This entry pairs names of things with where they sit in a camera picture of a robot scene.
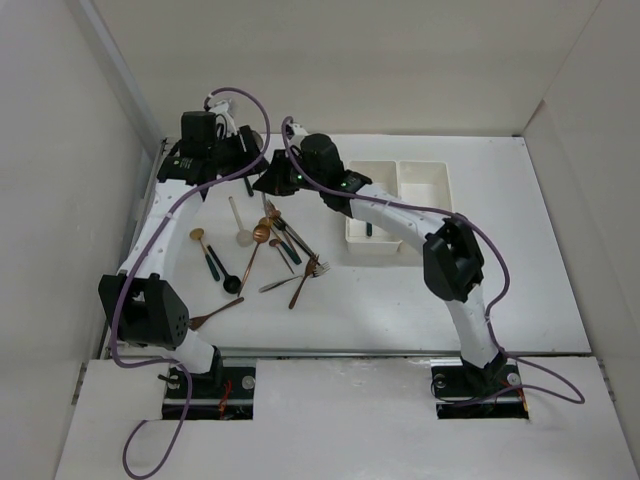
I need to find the black ladle spoon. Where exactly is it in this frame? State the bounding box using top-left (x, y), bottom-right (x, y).
top-left (206, 244), bottom-right (241, 296)

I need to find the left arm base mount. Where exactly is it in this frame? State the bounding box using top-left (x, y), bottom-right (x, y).
top-left (158, 355), bottom-right (257, 421)

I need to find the white left container bin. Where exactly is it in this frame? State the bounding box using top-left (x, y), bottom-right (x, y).
top-left (345, 160), bottom-right (401, 256)

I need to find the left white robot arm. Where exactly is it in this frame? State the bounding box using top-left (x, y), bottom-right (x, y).
top-left (98, 101), bottom-right (266, 397)

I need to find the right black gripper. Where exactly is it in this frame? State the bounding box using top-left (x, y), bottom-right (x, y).
top-left (252, 149), bottom-right (324, 197)

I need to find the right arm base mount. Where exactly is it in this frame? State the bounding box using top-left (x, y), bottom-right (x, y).
top-left (430, 358), bottom-right (529, 420)

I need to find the copper fork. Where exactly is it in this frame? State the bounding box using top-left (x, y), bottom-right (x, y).
top-left (263, 200), bottom-right (282, 220)
top-left (288, 255), bottom-right (319, 310)

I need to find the white container bin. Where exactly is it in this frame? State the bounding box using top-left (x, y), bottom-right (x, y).
top-left (397, 161), bottom-right (453, 211)
top-left (345, 160), bottom-right (401, 256)

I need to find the small copper teaspoon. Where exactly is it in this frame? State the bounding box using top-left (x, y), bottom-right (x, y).
top-left (269, 239), bottom-right (294, 274)

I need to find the white ceramic spoon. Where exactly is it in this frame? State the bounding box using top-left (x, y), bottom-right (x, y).
top-left (228, 196), bottom-right (253, 248)

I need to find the white right container bin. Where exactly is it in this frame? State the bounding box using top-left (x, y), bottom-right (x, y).
top-left (397, 161), bottom-right (453, 211)

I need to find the copper round spoon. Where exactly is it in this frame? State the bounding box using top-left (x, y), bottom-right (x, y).
top-left (237, 224), bottom-right (271, 296)

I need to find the green handled fork in pile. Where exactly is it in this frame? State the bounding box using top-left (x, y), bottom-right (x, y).
top-left (272, 227), bottom-right (301, 265)

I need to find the gold fork green handle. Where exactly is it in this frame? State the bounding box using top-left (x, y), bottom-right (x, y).
top-left (243, 177), bottom-right (255, 197)

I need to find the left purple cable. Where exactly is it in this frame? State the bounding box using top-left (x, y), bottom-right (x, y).
top-left (110, 87), bottom-right (272, 479)

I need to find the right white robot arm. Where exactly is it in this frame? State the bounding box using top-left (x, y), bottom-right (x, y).
top-left (253, 134), bottom-right (505, 394)

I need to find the purple cable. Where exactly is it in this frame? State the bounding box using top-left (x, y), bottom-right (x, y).
top-left (280, 116), bottom-right (587, 405)
top-left (110, 87), bottom-right (272, 479)

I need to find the copper fork upper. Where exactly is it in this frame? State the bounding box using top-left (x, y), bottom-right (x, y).
top-left (263, 200), bottom-right (282, 220)

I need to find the copper fork lower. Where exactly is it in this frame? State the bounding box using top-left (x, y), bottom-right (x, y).
top-left (288, 255), bottom-right (319, 310)

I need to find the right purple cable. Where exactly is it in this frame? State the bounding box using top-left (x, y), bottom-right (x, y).
top-left (280, 116), bottom-right (587, 405)

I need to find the silver fork black handle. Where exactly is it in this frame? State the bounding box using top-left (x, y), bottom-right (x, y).
top-left (274, 217), bottom-right (316, 257)

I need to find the silver spoon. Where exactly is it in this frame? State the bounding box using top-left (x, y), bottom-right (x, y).
top-left (258, 273), bottom-right (317, 293)

